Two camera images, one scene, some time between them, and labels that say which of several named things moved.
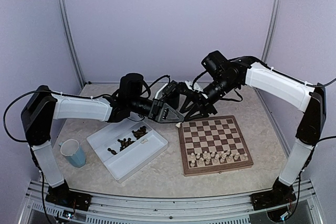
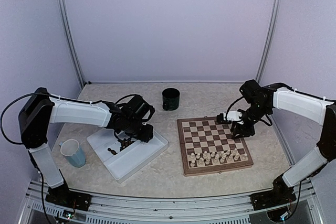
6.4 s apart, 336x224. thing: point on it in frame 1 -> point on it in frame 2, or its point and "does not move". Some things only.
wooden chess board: x=212 y=145 does not move
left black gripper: x=159 y=110 -> x=146 y=137
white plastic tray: x=126 y=147 does not move
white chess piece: x=222 y=159 does not move
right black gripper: x=200 y=104 -> x=245 y=131
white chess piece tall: x=216 y=159 does not move
